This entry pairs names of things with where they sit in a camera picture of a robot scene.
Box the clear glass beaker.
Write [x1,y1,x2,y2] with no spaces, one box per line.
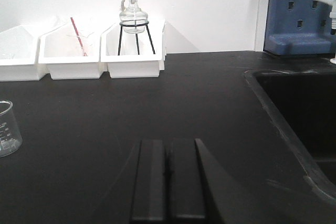
[0,100,23,157]

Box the black lab sink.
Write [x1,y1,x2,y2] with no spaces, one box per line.
[244,70,335,205]

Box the red glass rod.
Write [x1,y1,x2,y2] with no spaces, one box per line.
[70,17,87,56]

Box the blue pegboard drying rack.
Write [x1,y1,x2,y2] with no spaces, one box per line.
[264,0,335,56]

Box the glass alcohol lamp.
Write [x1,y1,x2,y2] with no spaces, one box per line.
[119,0,148,33]

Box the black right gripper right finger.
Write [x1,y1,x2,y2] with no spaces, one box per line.
[169,139,252,223]

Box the white bin right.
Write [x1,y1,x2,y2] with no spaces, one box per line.
[100,19,166,78]

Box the black wire tripod stand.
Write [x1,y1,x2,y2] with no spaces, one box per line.
[118,20,156,56]

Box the white bin middle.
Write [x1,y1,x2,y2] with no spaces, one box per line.
[38,16,108,80]

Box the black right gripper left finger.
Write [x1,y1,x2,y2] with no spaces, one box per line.
[130,140,166,221]

